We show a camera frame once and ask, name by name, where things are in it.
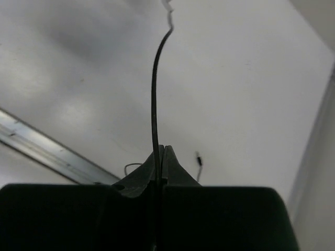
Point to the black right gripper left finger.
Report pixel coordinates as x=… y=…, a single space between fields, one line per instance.
x=141 y=180

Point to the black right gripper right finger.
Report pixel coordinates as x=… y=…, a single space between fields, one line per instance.
x=173 y=174

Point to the aluminium table rail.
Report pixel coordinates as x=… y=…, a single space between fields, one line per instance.
x=46 y=151

